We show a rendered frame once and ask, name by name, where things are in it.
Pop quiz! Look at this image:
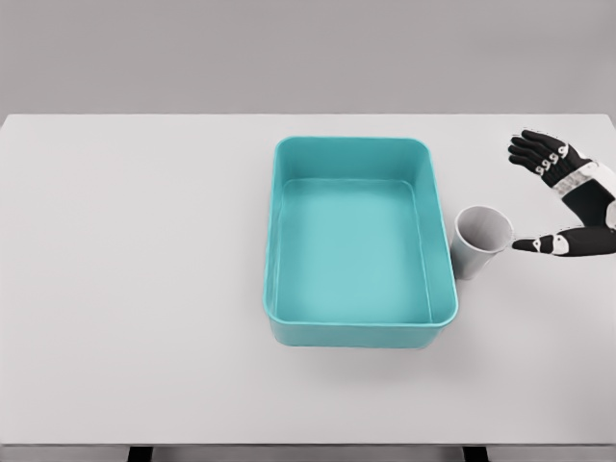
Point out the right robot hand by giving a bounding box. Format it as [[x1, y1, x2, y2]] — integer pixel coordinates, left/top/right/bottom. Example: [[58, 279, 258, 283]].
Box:
[[507, 129, 616, 259]]

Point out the white paper cup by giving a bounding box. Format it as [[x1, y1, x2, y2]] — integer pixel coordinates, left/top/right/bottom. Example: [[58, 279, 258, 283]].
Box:
[[449, 205, 515, 281]]

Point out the teal plastic basket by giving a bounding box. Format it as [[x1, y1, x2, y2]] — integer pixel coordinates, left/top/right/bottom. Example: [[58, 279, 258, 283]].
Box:
[[262, 136, 459, 348]]

